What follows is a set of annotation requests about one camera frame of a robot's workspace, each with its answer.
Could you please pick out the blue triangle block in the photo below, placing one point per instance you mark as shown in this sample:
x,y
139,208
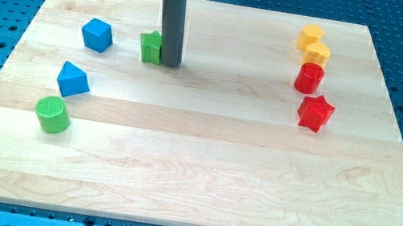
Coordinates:
x,y
71,80

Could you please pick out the light wooden board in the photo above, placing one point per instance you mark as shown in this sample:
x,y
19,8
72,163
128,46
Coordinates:
x,y
214,142

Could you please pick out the green star block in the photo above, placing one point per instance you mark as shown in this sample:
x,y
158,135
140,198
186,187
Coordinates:
x,y
151,44

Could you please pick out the red star block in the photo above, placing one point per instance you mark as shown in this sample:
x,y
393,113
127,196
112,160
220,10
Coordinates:
x,y
314,112

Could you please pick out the red cylinder block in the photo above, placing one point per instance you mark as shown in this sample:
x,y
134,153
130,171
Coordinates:
x,y
309,77

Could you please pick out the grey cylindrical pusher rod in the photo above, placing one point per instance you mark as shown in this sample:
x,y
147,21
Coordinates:
x,y
173,26

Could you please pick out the yellow heart block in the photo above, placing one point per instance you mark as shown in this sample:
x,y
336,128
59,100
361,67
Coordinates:
x,y
317,53

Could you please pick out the blue cube block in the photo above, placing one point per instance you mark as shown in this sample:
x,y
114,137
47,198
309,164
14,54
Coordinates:
x,y
97,35

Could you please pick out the yellow hexagon block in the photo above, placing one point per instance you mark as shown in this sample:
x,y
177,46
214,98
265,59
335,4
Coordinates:
x,y
309,34

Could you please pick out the green cylinder block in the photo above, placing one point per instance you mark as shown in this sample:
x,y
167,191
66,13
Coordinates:
x,y
52,114

